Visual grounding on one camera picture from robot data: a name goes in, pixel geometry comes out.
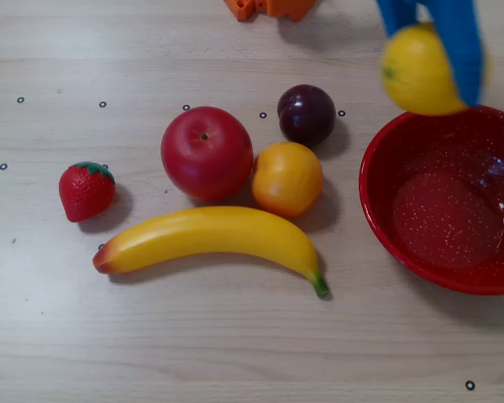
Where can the yellow plastic banana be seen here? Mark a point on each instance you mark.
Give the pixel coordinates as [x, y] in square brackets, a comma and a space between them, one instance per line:
[210, 237]

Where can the red speckled bowl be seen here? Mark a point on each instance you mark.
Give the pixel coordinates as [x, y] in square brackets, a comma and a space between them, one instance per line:
[445, 210]

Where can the yellow plastic lemon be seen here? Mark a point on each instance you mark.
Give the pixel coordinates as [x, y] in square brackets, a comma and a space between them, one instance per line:
[416, 71]

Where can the red plastic apple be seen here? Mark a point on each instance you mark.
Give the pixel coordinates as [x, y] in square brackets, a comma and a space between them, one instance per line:
[206, 155]

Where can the orange robot base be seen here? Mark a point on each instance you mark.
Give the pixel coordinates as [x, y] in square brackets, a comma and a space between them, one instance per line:
[277, 6]

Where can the red plastic strawberry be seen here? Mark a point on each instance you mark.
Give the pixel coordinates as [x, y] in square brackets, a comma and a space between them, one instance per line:
[85, 193]

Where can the orange plastic apricot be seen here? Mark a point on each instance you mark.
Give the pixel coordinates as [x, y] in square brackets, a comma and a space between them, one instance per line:
[286, 179]

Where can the dark purple plastic plum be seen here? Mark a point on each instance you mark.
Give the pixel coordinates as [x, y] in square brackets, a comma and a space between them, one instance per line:
[306, 115]

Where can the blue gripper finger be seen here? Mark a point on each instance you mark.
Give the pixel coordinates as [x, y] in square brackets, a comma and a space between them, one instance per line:
[397, 14]
[462, 50]

